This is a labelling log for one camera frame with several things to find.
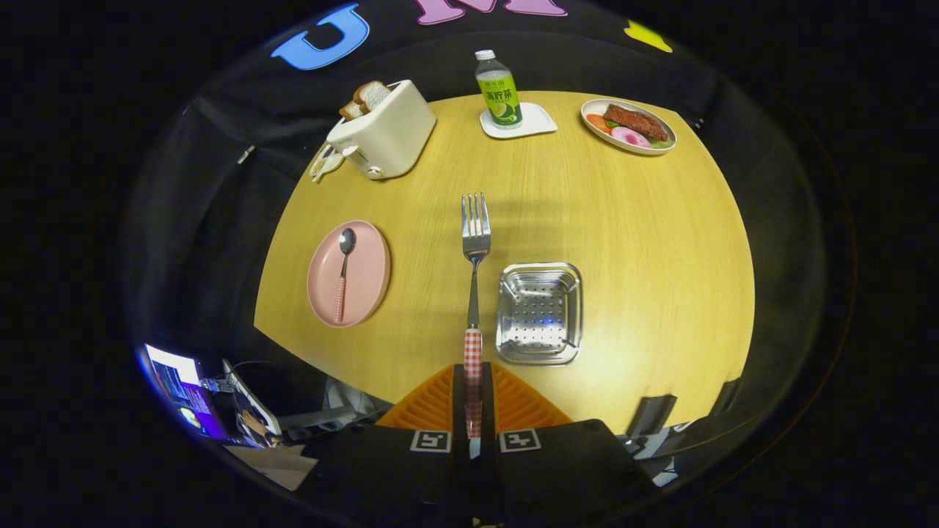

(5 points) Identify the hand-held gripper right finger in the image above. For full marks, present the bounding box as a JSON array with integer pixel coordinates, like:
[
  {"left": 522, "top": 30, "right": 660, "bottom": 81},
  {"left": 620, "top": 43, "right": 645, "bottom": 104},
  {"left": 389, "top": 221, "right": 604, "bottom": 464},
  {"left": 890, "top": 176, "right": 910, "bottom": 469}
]
[{"left": 481, "top": 362, "right": 659, "bottom": 528}]

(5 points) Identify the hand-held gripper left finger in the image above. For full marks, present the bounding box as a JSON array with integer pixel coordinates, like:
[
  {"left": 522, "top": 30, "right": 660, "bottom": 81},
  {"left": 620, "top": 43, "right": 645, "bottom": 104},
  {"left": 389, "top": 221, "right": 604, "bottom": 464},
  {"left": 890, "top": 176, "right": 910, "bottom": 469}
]
[{"left": 304, "top": 363, "right": 475, "bottom": 528}]

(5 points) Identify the spoon with red checkered handle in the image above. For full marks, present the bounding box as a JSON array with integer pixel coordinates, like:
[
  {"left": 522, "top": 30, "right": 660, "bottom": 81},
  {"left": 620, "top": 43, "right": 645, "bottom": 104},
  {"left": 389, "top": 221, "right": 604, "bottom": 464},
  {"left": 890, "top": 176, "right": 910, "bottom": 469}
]
[{"left": 334, "top": 228, "right": 357, "bottom": 324}]

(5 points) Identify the fork with red checkered handle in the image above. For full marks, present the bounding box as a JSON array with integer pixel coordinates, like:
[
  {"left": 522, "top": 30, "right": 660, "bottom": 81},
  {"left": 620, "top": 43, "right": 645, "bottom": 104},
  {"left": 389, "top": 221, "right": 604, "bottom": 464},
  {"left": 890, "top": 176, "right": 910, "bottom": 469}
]
[{"left": 461, "top": 192, "right": 492, "bottom": 459}]

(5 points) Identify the white paper sheet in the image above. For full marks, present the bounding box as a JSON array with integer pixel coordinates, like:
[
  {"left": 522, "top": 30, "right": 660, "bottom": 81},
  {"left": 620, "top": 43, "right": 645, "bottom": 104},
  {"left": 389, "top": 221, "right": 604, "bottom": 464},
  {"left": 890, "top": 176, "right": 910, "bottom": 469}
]
[{"left": 227, "top": 444, "right": 318, "bottom": 491}]

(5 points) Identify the perforated metal basket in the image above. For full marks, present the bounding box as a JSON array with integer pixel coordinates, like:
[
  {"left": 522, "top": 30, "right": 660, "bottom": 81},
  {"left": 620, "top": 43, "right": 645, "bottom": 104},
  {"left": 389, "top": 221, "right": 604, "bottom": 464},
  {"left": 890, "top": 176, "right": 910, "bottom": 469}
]
[{"left": 496, "top": 262, "right": 583, "bottom": 366}]

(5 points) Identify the pink plate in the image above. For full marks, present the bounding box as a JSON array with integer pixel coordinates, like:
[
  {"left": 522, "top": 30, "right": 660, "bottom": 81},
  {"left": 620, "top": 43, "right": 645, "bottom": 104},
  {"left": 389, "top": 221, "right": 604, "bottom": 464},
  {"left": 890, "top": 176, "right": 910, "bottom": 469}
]
[{"left": 307, "top": 220, "right": 392, "bottom": 329}]

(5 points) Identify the laptop screen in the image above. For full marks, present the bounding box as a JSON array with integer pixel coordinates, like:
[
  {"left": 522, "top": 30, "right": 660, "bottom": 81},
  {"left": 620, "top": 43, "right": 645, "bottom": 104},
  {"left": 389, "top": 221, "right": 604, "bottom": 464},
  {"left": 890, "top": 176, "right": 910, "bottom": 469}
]
[{"left": 143, "top": 343, "right": 228, "bottom": 441}]

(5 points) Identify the white divided condiment dish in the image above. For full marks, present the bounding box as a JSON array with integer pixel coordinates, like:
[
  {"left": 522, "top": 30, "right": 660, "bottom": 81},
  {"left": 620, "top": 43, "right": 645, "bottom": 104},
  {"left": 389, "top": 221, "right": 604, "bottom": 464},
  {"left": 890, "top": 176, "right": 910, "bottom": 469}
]
[{"left": 309, "top": 143, "right": 346, "bottom": 183}]

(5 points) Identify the white toaster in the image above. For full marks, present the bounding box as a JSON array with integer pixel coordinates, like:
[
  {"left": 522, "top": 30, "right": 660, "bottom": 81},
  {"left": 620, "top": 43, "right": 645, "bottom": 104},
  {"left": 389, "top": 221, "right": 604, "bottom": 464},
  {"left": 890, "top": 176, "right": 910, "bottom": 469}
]
[{"left": 326, "top": 79, "right": 437, "bottom": 180}]

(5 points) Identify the white square coaster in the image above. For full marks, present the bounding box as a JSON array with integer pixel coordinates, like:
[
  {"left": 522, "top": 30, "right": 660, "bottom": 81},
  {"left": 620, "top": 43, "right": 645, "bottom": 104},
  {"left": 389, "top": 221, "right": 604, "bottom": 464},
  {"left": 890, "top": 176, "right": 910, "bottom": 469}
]
[{"left": 480, "top": 102, "right": 558, "bottom": 139}]

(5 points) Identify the brown meat slice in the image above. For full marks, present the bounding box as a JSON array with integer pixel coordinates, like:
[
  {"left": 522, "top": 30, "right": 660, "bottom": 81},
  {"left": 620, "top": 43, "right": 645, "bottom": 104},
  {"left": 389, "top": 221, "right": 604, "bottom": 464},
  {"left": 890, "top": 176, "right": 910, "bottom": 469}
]
[{"left": 604, "top": 103, "right": 669, "bottom": 142}]

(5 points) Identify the white plate of food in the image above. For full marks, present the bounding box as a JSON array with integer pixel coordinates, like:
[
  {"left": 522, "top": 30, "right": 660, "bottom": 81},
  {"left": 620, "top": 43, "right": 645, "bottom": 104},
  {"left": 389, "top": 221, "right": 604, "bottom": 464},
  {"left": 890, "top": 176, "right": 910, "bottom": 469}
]
[{"left": 580, "top": 98, "right": 678, "bottom": 156}]

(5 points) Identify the green tea bottle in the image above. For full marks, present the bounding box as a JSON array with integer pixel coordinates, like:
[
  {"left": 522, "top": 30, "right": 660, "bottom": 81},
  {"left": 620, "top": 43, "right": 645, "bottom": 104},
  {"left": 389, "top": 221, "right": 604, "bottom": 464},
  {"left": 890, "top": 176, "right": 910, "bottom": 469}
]
[{"left": 475, "top": 50, "right": 523, "bottom": 130}]

